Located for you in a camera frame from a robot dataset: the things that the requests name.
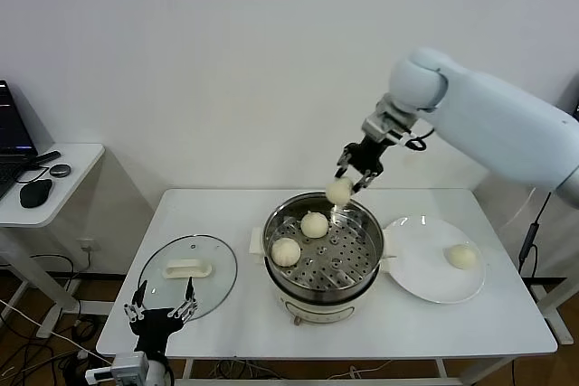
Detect thin black desk cable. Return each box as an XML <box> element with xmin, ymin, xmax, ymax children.
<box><xmin>15</xmin><ymin>164</ymin><xmax>50</xmax><ymax>186</ymax></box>

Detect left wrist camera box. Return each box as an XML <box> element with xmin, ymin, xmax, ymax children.
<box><xmin>84</xmin><ymin>352</ymin><xmax>150</xmax><ymax>382</ymax></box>

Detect glass pot lid cream handle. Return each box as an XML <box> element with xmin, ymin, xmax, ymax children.
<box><xmin>137</xmin><ymin>235</ymin><xmax>239</xmax><ymax>324</ymax></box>

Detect cables under work table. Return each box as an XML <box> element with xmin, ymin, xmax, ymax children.
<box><xmin>212</xmin><ymin>358</ymin><xmax>394</xmax><ymax>381</ymax></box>

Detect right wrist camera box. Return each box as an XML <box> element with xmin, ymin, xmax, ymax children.
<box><xmin>361</xmin><ymin>108</ymin><xmax>417</xmax><ymax>146</ymax></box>

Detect white hanging cable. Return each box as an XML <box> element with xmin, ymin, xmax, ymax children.
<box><xmin>499</xmin><ymin>189</ymin><xmax>539</xmax><ymax>237</ymax></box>

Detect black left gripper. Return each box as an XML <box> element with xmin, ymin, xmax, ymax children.
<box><xmin>122</xmin><ymin>276</ymin><xmax>200</xmax><ymax>355</ymax></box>

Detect white steamed baozi bun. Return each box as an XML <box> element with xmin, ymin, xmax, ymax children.
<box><xmin>271</xmin><ymin>237</ymin><xmax>302</xmax><ymax>268</ymax></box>
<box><xmin>325</xmin><ymin>176</ymin><xmax>355</xmax><ymax>206</ymax></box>
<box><xmin>300</xmin><ymin>212</ymin><xmax>329</xmax><ymax>239</ymax></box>
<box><xmin>446</xmin><ymin>244</ymin><xmax>478</xmax><ymax>269</ymax></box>

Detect white work table frame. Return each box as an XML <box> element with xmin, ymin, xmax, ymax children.
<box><xmin>174</xmin><ymin>356</ymin><xmax>517</xmax><ymax>386</ymax></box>

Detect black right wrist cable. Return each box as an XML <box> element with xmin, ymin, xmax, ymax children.
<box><xmin>403</xmin><ymin>127</ymin><xmax>436</xmax><ymax>151</ymax></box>

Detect black stick device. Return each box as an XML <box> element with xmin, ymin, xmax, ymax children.
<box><xmin>33</xmin><ymin>150</ymin><xmax>62</xmax><ymax>166</ymax></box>

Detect cream electric cooker base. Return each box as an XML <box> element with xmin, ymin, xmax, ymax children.
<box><xmin>252</xmin><ymin>249</ymin><xmax>394</xmax><ymax>328</ymax></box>

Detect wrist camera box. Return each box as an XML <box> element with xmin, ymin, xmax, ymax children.
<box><xmin>361</xmin><ymin>108</ymin><xmax>417</xmax><ymax>146</ymax></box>
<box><xmin>84</xmin><ymin>352</ymin><xmax>150</xmax><ymax>382</ymax></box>

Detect white floor cable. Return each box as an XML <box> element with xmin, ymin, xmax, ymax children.
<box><xmin>0</xmin><ymin>298</ymin><xmax>114</xmax><ymax>365</ymax></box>

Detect black computer mouse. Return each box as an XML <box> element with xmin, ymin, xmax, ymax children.
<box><xmin>18</xmin><ymin>179</ymin><xmax>54</xmax><ymax>210</ymax></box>

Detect black cable with adapter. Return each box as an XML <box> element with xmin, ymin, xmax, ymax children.
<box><xmin>517</xmin><ymin>191</ymin><xmax>553</xmax><ymax>278</ymax></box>

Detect white round plate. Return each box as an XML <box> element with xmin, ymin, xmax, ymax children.
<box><xmin>383</xmin><ymin>216</ymin><xmax>486</xmax><ymax>305</ymax></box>

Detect perforated steel steamer basket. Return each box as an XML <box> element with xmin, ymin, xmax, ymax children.
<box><xmin>247</xmin><ymin>191</ymin><xmax>399</xmax><ymax>296</ymax></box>

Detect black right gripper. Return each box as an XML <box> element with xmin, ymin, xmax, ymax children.
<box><xmin>333</xmin><ymin>132</ymin><xmax>386</xmax><ymax>195</ymax></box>

